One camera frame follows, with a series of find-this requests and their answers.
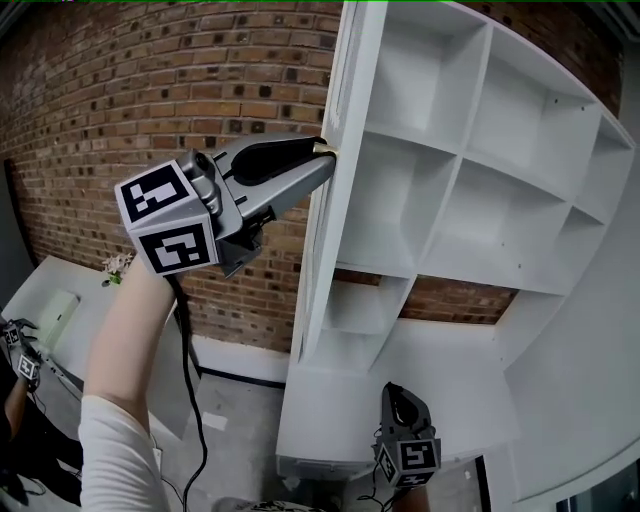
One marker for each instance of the white desk with shelf hutch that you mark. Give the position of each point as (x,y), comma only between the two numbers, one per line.
(500,225)

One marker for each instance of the white flat box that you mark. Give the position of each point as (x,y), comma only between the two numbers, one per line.
(57,315)

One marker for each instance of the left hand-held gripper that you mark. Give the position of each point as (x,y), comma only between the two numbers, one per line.
(170,225)

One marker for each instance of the white paper sheet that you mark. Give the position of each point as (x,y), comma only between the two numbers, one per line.
(215,422)

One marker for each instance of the pink flowers in white pot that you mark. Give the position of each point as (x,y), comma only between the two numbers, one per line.
(117,265)

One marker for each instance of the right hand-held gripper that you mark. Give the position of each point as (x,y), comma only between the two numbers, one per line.
(410,460)

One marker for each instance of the brass door latch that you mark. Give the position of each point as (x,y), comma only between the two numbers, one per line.
(322,148)

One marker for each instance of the white desk surface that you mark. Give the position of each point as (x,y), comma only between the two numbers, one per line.
(350,410)

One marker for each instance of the person's white printed shirt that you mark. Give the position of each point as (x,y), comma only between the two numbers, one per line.
(115,460)

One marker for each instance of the person's right forearm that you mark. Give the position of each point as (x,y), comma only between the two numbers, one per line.
(414,501)

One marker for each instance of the white cabinet door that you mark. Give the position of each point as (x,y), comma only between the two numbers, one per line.
(350,150)

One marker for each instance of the black framed glass window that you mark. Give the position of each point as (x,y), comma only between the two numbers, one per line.
(600,500)

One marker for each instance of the person's left forearm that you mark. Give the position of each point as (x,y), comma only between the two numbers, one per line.
(125,340)

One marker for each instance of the plain white side desk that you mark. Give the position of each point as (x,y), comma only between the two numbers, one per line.
(30,300)

